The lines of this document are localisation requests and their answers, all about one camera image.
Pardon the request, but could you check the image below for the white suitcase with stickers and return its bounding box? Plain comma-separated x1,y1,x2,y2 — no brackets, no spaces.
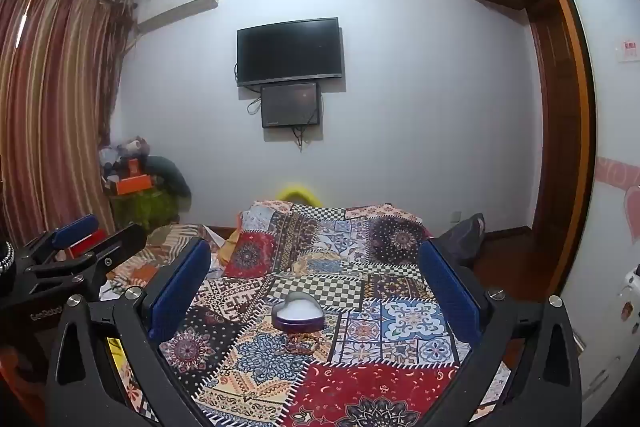
616,263,640,324

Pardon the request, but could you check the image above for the green cloth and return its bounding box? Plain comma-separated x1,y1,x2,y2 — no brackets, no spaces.
110,191,181,234

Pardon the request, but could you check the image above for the striped red curtain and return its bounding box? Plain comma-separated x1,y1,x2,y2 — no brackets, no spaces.
0,0,137,249

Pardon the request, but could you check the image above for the orange pillow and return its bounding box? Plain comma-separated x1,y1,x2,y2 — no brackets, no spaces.
219,227,247,269

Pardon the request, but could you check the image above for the heart-shaped jewelry box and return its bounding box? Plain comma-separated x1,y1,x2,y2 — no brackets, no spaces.
272,291,326,336

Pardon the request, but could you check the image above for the beaded bracelet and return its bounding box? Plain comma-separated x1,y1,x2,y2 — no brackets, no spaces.
281,333,322,356

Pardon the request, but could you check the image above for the yellow plastic object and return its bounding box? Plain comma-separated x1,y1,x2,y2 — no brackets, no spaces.
277,188,321,208

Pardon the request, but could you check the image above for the brown wooden door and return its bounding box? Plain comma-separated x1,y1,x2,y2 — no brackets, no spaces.
447,0,599,300

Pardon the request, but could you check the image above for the white sliding door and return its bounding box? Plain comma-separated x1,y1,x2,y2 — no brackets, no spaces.
542,0,640,408

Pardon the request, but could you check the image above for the white air conditioner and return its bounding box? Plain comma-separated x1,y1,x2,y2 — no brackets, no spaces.
133,0,221,34

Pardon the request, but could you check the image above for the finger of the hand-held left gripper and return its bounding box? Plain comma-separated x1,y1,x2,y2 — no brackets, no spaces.
20,213,101,267
30,222,149,294

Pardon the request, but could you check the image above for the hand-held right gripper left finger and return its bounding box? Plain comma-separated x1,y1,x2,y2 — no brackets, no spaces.
45,237,213,427

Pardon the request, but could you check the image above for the striped orange blanket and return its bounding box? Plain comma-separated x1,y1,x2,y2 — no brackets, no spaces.
107,222,223,290

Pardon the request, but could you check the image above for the small black wall monitor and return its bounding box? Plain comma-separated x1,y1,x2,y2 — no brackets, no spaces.
260,82,322,130

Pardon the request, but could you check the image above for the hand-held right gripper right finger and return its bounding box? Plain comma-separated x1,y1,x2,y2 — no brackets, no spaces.
417,239,583,427

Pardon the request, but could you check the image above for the person's left forearm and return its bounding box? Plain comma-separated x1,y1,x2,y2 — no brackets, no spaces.
0,343,56,413

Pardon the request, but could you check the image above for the patchwork printed blanket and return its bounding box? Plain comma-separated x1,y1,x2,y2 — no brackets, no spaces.
100,199,512,427

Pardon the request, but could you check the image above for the orange box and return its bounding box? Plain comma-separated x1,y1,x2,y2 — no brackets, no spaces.
109,174,154,197

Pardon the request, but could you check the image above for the yellow cloth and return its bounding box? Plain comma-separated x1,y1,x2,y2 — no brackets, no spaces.
107,336,127,375

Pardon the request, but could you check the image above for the black bag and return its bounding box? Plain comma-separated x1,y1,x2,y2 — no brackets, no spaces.
436,213,487,269

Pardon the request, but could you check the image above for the black wall television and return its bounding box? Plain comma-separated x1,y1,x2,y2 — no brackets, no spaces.
236,17,345,88

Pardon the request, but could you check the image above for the grey plush toy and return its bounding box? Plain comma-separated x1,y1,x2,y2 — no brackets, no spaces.
119,136,152,158

